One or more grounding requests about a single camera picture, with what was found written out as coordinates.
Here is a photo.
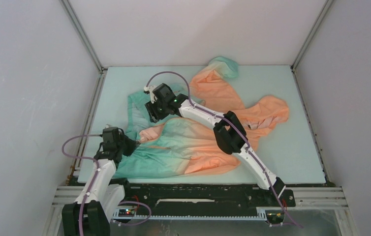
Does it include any teal and orange gradient jacket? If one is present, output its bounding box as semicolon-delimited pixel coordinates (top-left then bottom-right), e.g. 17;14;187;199
115;57;289;178

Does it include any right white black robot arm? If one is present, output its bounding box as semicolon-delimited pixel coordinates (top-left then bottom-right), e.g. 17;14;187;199
144;84;286;206

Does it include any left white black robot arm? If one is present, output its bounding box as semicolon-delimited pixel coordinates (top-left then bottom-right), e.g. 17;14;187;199
62;127;139;236

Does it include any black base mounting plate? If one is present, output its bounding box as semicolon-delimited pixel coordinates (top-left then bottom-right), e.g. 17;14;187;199
124;182;296;218

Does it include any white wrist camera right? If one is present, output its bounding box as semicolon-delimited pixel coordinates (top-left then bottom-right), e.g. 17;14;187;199
144;86;157;104

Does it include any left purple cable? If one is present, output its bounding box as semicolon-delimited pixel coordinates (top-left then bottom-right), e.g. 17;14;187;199
62;134;153;236

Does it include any aluminium frame rail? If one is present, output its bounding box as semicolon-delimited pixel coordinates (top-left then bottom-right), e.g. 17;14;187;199
42;185;359;236

